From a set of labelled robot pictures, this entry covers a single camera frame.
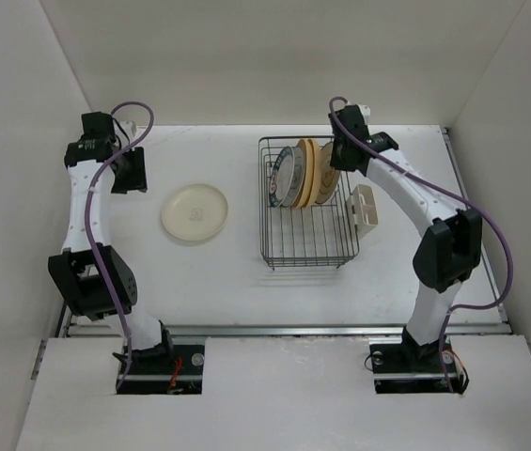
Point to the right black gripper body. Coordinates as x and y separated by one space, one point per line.
338 156

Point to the aluminium front rail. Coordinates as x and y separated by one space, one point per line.
87 330

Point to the white cutlery holder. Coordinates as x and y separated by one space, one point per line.
362 210

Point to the aluminium rail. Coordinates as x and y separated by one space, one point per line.
86 271
467 252
87 330

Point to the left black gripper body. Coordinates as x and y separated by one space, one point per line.
129 176

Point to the cream plate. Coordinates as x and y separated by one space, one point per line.
195 212

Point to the wire dish rack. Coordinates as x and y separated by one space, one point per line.
318 236

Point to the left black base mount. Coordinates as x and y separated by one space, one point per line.
166 369

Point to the white plate dark rim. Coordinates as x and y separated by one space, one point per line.
329 176

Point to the orange plate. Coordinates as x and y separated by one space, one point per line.
303 174
316 177

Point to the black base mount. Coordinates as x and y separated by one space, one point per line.
397 369
166 369

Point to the white plate green lettered rim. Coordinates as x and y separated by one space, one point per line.
286 177

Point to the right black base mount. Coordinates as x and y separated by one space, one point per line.
397 369

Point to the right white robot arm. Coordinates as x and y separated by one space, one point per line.
450 235

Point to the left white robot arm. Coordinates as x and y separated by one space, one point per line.
141 330

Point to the left side aluminium rail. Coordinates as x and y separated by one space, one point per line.
86 271

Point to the right side aluminium rail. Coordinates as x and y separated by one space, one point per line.
467 252

